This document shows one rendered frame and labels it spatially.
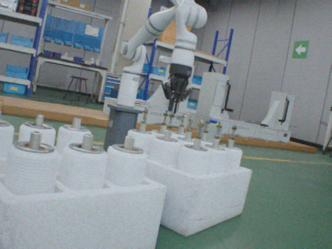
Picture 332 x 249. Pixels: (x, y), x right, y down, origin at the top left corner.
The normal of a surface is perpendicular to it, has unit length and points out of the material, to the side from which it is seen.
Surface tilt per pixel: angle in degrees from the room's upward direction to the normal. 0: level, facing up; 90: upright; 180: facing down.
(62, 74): 90
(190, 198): 90
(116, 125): 88
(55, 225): 90
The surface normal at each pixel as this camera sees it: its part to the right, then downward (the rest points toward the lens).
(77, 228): 0.73, 0.19
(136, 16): 0.48, 0.16
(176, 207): -0.61, -0.06
